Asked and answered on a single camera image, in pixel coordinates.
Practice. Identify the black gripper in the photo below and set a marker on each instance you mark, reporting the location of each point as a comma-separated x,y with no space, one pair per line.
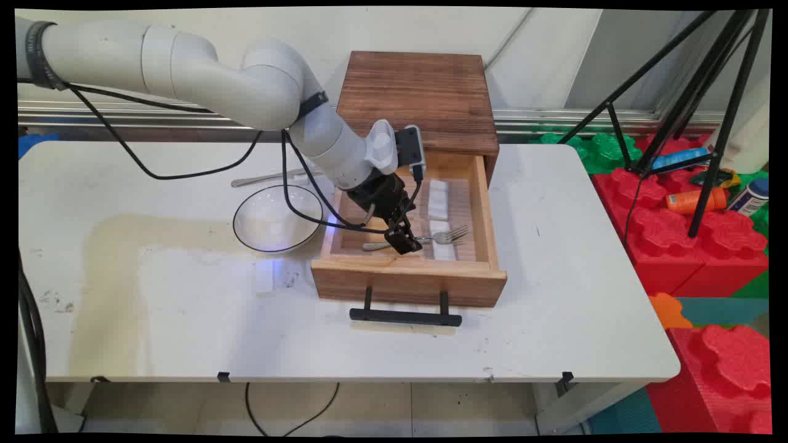
378,195

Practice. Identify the silver serrated table knife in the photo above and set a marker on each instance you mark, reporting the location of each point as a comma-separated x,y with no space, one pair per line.
258,179

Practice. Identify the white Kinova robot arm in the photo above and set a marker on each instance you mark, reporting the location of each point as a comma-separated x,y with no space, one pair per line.
184,67

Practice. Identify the white ceramic cutlery rest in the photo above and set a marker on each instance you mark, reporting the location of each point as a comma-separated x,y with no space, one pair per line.
443,249
438,200

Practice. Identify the light wooden drawer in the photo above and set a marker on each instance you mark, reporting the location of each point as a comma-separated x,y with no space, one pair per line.
406,280

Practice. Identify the silver fork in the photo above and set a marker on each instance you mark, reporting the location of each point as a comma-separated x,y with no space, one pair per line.
455,234

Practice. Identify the clear glass bowl dark rim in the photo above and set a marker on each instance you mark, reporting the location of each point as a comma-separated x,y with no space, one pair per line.
271,221

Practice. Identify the dark wooden cabinet box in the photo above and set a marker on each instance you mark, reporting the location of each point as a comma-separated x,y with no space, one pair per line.
418,92

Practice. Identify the green foam block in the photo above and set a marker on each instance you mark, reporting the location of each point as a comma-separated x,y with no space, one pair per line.
600,151

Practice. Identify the orange foam piece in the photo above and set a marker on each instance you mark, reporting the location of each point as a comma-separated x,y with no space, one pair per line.
668,311

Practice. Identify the blue flat packet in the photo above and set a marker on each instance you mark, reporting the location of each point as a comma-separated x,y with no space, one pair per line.
677,159

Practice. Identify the orange bottle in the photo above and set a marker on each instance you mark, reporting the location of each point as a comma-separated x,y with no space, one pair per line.
686,200

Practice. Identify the large red foam block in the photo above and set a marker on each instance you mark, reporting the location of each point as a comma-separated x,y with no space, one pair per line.
689,246

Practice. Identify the dark green packet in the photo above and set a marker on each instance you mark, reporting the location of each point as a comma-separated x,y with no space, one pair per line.
723,178

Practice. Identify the black tripod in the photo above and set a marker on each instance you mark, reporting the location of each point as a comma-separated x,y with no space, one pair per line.
714,123

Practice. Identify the teal foam mat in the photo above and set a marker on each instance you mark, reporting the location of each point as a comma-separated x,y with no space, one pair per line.
726,311

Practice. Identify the white bottle blue cap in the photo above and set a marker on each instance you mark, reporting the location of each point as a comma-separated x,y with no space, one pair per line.
752,197

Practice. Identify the blue foam piece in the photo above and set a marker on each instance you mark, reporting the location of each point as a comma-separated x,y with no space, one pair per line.
37,144

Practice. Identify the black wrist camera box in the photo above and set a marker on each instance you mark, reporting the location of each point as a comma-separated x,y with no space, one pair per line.
409,144

